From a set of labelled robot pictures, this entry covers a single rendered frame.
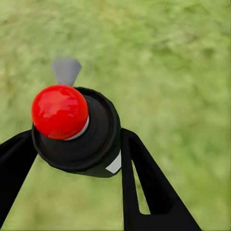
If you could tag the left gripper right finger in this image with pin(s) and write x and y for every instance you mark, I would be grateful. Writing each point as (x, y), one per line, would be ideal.
(168, 212)

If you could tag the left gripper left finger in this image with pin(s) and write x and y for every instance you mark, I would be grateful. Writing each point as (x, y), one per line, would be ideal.
(16, 158)

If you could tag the pesticide atomizer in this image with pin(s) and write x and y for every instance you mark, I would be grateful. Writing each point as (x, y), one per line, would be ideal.
(76, 129)

